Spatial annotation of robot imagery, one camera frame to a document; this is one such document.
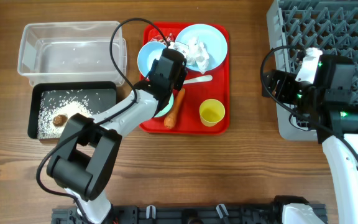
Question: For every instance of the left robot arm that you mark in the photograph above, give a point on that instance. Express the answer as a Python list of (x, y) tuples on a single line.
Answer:
[(83, 160)]

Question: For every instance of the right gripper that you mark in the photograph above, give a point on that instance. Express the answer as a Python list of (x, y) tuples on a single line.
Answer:
[(286, 80)]

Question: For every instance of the mint green bowl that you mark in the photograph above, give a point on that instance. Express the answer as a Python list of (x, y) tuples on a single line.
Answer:
[(167, 108)]

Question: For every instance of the large light blue plate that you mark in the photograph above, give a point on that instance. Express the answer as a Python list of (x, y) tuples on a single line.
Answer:
[(214, 42)]

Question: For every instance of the orange carrot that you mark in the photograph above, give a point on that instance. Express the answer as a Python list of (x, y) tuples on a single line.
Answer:
[(171, 118)]

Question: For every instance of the red candy wrapper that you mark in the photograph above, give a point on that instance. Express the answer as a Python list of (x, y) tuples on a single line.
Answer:
[(164, 40)]

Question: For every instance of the white tissue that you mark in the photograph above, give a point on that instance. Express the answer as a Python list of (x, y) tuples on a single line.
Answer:
[(194, 52)]

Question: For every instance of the light blue bowl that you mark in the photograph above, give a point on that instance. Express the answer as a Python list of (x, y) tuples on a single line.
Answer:
[(148, 53)]

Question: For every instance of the black rectangular tray bin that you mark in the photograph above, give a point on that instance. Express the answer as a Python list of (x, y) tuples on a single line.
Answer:
[(103, 97)]

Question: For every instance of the clear plastic bin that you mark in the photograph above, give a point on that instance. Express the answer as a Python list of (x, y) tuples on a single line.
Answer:
[(60, 52)]

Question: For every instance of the white plastic spoon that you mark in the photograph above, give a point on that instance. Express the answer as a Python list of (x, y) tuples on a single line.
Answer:
[(204, 78)]

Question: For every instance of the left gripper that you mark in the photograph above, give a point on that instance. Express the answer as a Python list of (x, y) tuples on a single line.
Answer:
[(181, 78)]

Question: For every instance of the yellow plastic cup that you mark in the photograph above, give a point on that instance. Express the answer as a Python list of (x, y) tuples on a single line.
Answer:
[(212, 111)]

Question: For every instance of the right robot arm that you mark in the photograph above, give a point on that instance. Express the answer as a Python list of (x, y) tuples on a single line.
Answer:
[(320, 93)]

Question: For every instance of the red serving tray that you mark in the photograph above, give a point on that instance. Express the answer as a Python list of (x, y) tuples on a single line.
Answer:
[(188, 119)]

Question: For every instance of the brown food scrap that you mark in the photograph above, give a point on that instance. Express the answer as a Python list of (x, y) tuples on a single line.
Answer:
[(59, 120)]

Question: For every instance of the grey dishwasher rack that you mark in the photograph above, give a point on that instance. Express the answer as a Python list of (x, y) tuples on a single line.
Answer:
[(331, 26)]

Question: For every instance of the white rice grains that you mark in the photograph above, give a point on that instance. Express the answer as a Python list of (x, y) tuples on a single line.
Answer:
[(55, 102)]

